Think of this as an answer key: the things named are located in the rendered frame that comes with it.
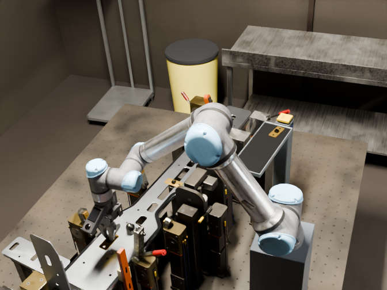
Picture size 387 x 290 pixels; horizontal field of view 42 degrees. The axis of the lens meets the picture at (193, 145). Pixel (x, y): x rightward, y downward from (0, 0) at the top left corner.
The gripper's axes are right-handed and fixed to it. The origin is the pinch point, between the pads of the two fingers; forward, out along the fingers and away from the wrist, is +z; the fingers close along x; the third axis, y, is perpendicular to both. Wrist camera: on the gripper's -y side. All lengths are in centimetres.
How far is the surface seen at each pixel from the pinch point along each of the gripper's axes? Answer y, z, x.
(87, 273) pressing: -12.0, 8.6, 2.3
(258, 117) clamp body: 104, 2, -17
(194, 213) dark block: 23.7, -3.3, -25.2
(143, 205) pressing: 28.5, 8.3, 4.1
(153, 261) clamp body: 0.7, 3.5, -20.0
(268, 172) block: 69, 5, -37
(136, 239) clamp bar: -1.9, -9.2, -16.0
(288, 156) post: 94, 13, -37
